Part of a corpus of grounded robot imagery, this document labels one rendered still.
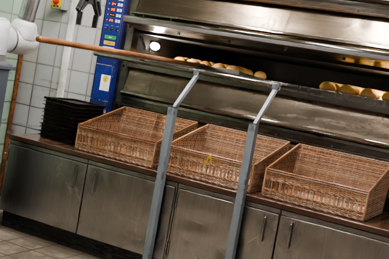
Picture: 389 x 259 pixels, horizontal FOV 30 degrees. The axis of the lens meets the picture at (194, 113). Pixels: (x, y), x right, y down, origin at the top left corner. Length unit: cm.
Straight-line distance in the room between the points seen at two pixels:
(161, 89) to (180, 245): 112
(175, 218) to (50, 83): 161
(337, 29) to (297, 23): 25
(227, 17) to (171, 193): 117
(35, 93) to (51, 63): 24
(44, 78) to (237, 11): 151
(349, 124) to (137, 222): 131
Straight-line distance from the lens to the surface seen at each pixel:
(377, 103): 413
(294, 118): 425
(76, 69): 500
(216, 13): 450
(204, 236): 392
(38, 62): 521
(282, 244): 375
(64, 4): 506
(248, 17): 442
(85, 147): 433
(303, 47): 411
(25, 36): 447
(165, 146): 392
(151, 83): 468
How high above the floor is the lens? 118
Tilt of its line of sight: 4 degrees down
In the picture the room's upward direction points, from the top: 10 degrees clockwise
